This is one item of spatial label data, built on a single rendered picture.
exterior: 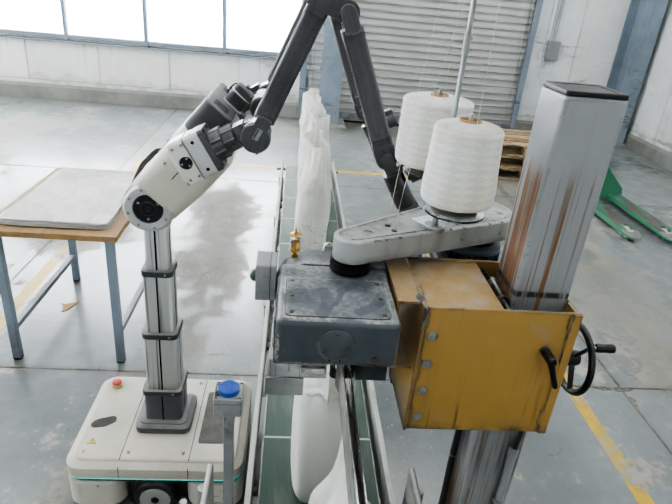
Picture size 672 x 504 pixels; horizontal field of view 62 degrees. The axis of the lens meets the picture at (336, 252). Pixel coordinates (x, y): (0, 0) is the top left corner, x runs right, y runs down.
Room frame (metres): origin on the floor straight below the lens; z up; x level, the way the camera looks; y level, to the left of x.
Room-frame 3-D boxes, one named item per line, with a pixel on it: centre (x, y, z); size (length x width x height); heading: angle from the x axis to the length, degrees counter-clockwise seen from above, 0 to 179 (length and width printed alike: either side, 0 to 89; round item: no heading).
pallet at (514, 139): (6.75, -2.08, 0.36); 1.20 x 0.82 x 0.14; 92
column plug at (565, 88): (1.09, -0.43, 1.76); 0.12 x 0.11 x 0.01; 96
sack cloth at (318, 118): (3.90, 0.22, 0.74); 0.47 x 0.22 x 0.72; 7
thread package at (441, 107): (1.30, -0.20, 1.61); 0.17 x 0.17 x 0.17
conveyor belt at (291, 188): (3.88, 0.23, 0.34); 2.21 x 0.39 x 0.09; 6
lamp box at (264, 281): (1.12, 0.15, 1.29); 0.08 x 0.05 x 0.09; 6
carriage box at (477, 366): (1.08, -0.34, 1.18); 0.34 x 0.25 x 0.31; 96
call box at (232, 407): (1.24, 0.26, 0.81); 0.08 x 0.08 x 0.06; 6
